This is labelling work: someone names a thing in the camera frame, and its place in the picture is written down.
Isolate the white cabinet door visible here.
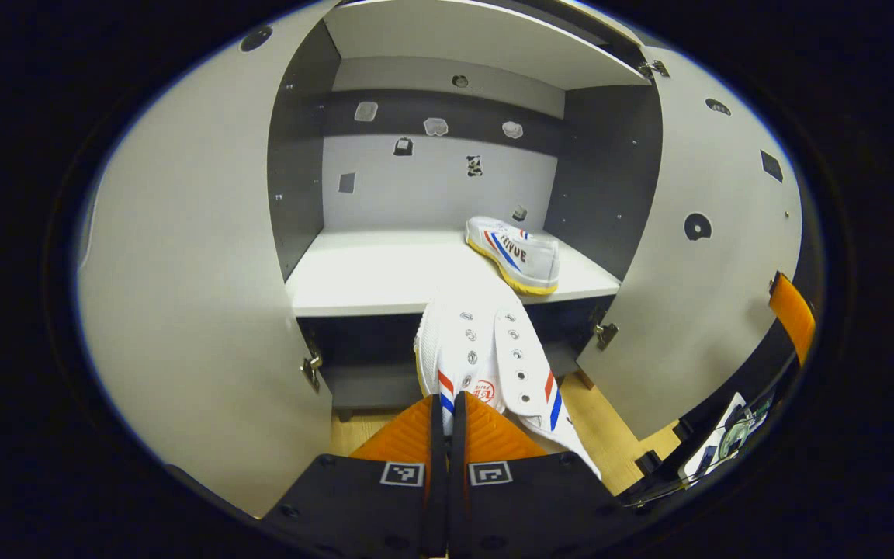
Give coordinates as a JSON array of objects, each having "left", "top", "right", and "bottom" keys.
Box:
[
  {"left": 76, "top": 0, "right": 339, "bottom": 519},
  {"left": 575, "top": 43, "right": 803, "bottom": 440}
]

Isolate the white shoe cabinet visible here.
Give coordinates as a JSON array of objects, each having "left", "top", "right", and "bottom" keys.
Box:
[{"left": 267, "top": 0, "right": 664, "bottom": 424}]

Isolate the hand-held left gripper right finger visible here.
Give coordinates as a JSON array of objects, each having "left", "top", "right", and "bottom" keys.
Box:
[{"left": 449, "top": 391, "right": 636, "bottom": 557}]

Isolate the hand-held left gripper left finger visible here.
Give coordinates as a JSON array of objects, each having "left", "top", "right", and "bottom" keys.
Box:
[{"left": 261, "top": 394, "right": 448, "bottom": 557}]

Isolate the white striped canvas shoe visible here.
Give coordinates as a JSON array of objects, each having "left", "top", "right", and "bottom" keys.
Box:
[
  {"left": 414, "top": 283, "right": 603, "bottom": 479},
  {"left": 465, "top": 216, "right": 561, "bottom": 297}
]

